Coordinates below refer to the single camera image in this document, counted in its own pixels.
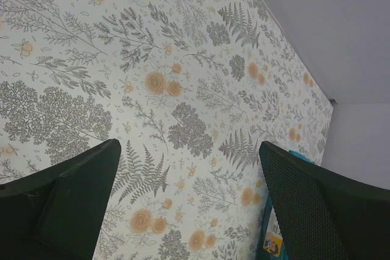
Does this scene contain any teal t shirt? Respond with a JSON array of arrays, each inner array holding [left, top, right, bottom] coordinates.
[[255, 149, 316, 260]]

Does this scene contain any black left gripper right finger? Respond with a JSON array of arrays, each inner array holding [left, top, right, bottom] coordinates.
[[259, 141, 389, 259]]

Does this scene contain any floral table mat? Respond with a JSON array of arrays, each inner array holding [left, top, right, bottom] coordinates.
[[1, 0, 333, 259]]

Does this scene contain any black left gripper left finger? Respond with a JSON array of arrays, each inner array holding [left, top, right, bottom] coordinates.
[[1, 139, 121, 259]]

